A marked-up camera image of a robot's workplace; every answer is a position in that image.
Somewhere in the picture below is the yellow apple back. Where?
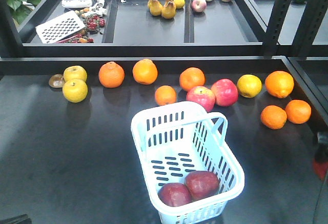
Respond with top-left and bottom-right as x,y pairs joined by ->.
63,65 -> 87,82

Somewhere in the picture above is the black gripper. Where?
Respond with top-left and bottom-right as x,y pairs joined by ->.
316,132 -> 327,162

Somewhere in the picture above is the black wooden display stand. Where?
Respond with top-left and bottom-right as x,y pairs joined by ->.
1,56 -> 327,223

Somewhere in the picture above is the yellow round citrus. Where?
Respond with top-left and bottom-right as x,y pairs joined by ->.
237,74 -> 262,98

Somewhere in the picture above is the small orange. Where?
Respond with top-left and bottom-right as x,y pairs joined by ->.
260,105 -> 287,130
154,85 -> 177,106
285,99 -> 312,124

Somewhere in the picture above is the knobbed orange leftmost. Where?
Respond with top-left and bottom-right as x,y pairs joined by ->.
98,62 -> 125,88

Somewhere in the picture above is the small orange lower left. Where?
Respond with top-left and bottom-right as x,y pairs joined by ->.
260,105 -> 287,130

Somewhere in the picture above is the small orange centre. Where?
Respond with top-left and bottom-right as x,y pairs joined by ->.
154,85 -> 177,106

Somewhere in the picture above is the light blue plastic basket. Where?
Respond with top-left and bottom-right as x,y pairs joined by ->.
131,101 -> 244,223

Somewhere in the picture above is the orange behind apples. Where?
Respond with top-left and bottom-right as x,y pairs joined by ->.
179,67 -> 206,92

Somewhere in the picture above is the white electronic scale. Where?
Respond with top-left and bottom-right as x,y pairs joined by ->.
61,0 -> 93,8

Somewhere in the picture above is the brown pear left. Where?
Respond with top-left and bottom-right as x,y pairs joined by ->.
147,0 -> 163,16

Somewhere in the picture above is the yellow apple front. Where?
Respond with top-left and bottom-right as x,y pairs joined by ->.
62,79 -> 88,103

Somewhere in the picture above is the yellow apple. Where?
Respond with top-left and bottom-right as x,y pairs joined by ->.
62,79 -> 88,103
63,65 -> 87,82

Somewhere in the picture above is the pink red apple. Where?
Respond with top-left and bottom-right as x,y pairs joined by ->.
186,86 -> 216,112
211,78 -> 238,107

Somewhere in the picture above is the pink red apple right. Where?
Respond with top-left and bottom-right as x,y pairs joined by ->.
211,78 -> 238,107

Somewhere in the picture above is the dark red apple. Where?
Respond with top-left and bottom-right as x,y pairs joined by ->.
184,171 -> 220,201
313,159 -> 327,180
158,182 -> 192,207

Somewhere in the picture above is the brown pear middle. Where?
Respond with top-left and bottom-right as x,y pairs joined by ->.
161,0 -> 176,19

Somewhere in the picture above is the small orange lower right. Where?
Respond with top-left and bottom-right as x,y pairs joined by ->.
285,99 -> 312,124

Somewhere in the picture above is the pink red apple left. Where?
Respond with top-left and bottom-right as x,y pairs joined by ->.
186,86 -> 216,112

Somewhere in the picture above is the large orange far right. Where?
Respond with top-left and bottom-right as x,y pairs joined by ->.
264,71 -> 294,98

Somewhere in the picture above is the black upper tray shelf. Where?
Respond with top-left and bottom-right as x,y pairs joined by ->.
15,0 -> 328,57

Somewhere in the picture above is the white perforated grater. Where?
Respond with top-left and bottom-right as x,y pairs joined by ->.
35,11 -> 85,44

